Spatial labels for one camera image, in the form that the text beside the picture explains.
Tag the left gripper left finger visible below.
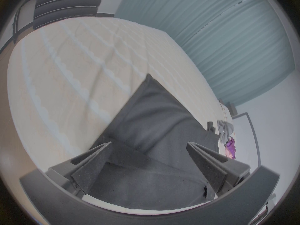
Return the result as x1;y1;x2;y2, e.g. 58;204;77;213
48;142;113;195

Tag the bed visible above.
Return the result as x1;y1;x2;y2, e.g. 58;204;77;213
7;17;262;216

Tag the white printed pillow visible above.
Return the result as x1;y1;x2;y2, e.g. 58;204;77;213
219;102;234;124

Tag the blue-green curtain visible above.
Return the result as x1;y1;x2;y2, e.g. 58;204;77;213
180;0;296;106
115;0;258;36

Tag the purple garment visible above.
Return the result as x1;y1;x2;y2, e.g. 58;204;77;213
225;137;237;153

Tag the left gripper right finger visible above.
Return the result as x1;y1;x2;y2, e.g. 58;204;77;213
186;142;251;194

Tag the black T-shirt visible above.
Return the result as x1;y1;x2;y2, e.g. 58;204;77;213
82;74;221;208

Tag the black dressing table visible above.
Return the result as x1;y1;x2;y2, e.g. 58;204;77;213
12;0;73;44

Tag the grey garment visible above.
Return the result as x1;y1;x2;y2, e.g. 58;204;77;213
217;120;235;144

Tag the black chest of drawers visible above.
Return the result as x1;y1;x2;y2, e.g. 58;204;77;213
33;0;106;30

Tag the grey bedside table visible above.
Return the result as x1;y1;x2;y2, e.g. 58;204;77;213
218;99;238;114

